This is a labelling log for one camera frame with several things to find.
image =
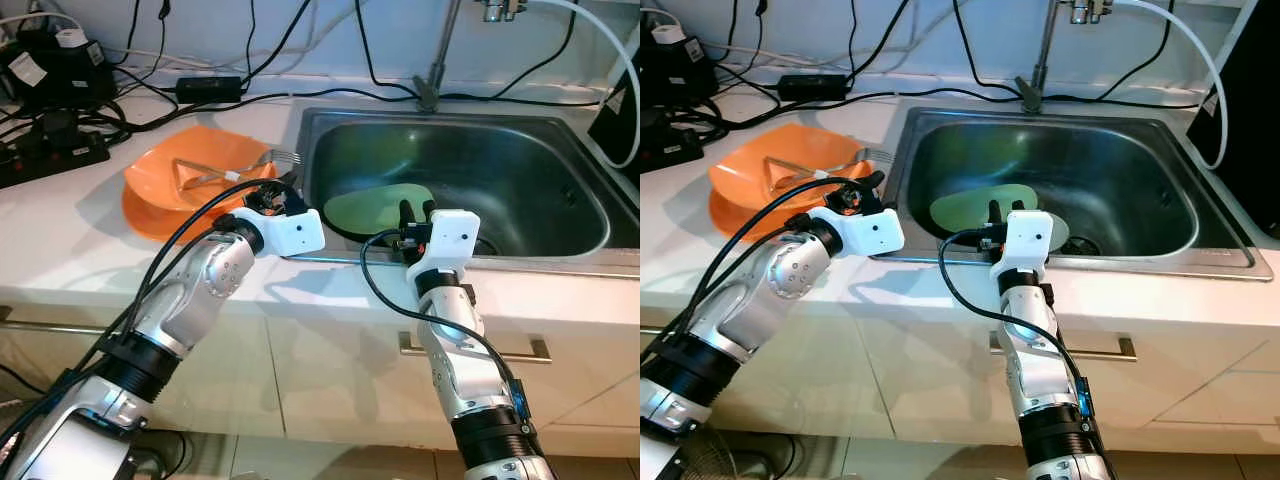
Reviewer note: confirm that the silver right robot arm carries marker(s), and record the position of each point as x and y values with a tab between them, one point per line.
1035	350
460	350

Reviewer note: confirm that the green plastic plate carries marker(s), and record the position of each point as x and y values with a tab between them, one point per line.
965	212
370	210

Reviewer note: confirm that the silver metal fork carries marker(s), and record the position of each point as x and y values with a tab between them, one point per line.
250	170
840	168

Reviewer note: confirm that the slim metal utensil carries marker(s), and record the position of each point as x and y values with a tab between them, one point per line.
810	165
225	166

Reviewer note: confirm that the stainless steel sink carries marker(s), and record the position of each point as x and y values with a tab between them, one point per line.
520	160
1120	160

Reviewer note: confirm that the black power adapter brick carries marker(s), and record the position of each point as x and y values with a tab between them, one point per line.
812	85
208	87

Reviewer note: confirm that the orange plastic bowl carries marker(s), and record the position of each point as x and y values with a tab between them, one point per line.
745	155
160	155

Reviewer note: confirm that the orange plastic plate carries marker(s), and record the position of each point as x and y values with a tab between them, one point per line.
735	220
150	222

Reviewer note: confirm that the cream cabinet drawer front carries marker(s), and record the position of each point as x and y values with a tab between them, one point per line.
320	370
1200	390
900	370
590	380

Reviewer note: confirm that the black power strip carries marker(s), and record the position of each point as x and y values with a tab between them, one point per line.
670	148
50	160

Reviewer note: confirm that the black appliance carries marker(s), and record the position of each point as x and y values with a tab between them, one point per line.
1245	120
618	130

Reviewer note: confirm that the black bulky charger device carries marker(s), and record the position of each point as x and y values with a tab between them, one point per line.
680	60
55	70

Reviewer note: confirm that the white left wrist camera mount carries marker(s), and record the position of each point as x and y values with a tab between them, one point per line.
295	235
870	232

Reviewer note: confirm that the metal wall tap valve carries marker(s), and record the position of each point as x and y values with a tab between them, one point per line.
503	10
1088	10

